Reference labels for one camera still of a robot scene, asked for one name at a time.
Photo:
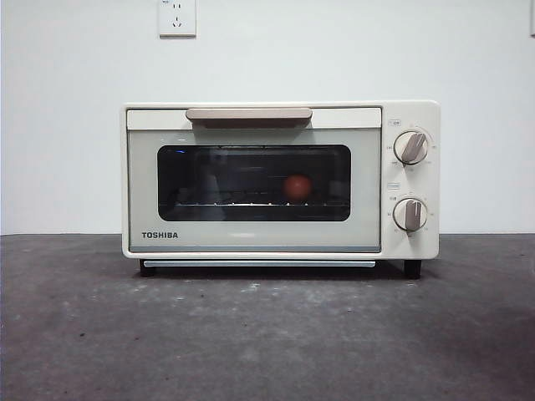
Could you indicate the silver oven crumb tray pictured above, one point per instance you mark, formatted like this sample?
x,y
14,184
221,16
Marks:
x,y
230,264

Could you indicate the black oven foot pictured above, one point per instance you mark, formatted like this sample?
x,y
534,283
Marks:
x,y
148,269
412,269

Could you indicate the cream oven knob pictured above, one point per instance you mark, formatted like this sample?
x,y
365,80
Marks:
x,y
411,147
411,214

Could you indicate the cream Toshiba toaster oven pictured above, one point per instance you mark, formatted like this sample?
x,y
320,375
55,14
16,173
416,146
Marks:
x,y
411,113

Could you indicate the white wall socket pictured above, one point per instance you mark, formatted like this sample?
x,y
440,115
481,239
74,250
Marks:
x,y
177,18

